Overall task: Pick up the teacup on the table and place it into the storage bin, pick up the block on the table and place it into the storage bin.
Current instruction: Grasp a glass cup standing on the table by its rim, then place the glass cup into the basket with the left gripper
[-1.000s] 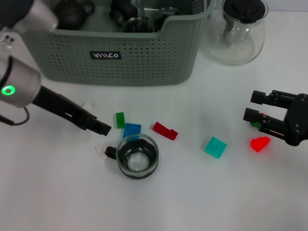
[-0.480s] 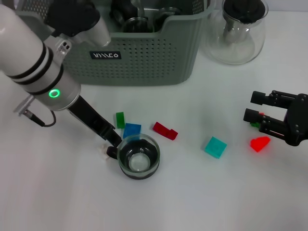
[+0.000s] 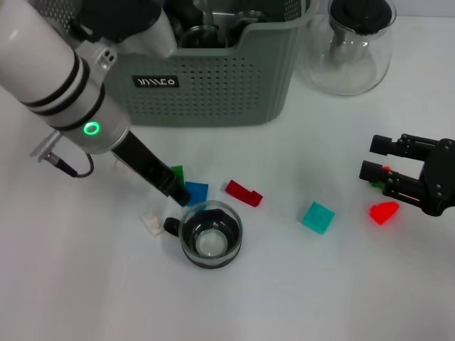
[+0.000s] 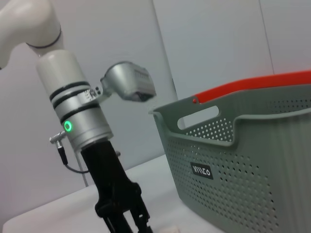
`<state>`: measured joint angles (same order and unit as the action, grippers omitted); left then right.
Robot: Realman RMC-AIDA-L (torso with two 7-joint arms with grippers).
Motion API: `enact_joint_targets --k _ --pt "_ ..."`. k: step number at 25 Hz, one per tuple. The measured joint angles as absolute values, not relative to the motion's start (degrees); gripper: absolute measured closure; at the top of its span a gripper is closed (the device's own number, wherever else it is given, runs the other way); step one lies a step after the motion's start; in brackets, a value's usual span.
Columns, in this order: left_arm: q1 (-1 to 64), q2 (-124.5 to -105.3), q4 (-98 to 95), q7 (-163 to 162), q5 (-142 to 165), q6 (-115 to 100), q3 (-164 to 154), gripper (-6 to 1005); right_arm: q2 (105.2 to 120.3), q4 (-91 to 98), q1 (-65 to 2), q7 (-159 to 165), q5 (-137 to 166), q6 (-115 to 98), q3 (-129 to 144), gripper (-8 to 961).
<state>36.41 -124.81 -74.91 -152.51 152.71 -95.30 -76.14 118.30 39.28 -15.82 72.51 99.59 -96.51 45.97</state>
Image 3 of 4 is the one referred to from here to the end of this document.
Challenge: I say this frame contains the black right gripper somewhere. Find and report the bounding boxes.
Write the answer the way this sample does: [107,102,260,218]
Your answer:
[358,133,455,217]

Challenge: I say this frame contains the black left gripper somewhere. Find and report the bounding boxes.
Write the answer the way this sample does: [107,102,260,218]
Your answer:
[111,131,192,207]

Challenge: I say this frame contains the green translucent toy brick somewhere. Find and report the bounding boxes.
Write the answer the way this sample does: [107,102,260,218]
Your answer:
[170,165,186,189]

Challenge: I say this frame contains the grey-green perforated storage bin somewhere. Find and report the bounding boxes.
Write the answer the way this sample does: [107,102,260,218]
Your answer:
[33,0,321,128]

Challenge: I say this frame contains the blue square toy plate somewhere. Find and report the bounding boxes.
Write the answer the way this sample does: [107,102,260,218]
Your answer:
[183,181,210,207]

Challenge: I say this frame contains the red sloped toy brick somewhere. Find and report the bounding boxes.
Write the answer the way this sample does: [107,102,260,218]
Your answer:
[369,200,401,225]

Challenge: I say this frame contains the dark red toy brick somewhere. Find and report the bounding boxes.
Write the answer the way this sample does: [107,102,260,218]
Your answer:
[225,179,264,207]

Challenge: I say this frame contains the teal square toy plate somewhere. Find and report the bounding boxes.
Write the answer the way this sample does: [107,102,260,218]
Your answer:
[301,201,337,235]

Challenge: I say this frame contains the clear glass carafe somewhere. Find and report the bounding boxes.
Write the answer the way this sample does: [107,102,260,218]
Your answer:
[300,0,397,97]

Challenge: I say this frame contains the black carafe lid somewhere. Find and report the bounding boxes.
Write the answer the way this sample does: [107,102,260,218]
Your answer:
[328,0,397,36]

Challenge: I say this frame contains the left arm cable connector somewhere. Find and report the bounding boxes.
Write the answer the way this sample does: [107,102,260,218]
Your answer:
[29,130,95,178]

